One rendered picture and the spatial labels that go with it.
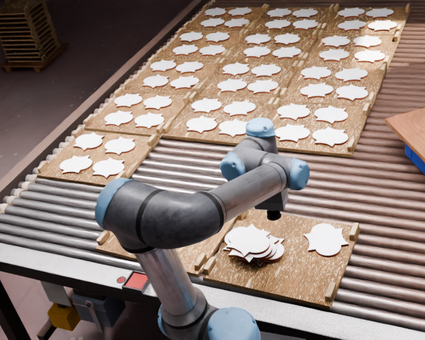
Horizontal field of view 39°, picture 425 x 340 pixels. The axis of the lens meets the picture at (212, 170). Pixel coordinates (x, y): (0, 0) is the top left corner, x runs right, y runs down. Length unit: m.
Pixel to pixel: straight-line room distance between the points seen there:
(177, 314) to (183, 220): 0.37
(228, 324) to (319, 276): 0.49
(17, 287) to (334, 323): 2.23
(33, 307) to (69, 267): 1.32
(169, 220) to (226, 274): 0.78
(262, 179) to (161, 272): 0.30
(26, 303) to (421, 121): 2.25
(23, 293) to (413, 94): 2.28
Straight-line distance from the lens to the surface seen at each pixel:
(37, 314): 3.39
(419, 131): 2.27
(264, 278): 1.87
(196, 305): 1.48
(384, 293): 1.85
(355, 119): 2.55
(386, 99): 2.73
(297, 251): 1.94
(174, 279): 1.37
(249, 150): 1.51
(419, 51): 3.11
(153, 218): 1.15
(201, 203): 1.17
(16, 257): 2.28
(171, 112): 2.79
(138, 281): 1.97
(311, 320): 1.78
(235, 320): 1.46
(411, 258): 1.95
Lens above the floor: 2.28
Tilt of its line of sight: 35 degrees down
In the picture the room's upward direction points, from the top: 11 degrees counter-clockwise
